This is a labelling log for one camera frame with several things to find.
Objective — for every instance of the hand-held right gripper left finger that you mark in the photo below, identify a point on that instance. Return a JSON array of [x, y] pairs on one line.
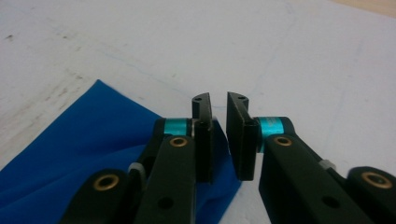
[[174, 174]]

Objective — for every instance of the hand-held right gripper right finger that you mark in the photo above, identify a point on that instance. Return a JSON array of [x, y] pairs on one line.
[[286, 174]]

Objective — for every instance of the blue t-shirt with white print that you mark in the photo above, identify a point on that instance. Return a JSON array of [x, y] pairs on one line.
[[77, 140]]

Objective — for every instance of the white table mat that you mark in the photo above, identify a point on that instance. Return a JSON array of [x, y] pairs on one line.
[[218, 46]]

